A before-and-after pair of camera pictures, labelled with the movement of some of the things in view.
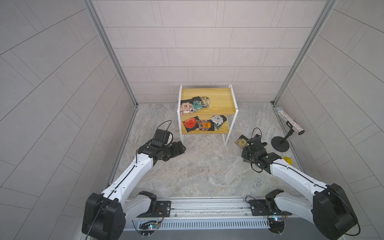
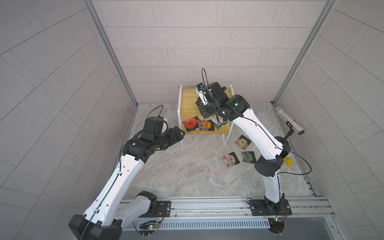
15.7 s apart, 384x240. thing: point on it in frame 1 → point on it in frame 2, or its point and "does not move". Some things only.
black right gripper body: (247, 155) → (210, 108)
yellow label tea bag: (242, 141) does not move
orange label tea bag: (206, 125) does not move
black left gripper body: (171, 151) → (167, 138)
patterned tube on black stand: (280, 144) does not move
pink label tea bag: (186, 108) → (230, 159)
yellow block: (289, 160) does not move
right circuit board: (276, 225) does not move
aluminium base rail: (210, 213) does not move
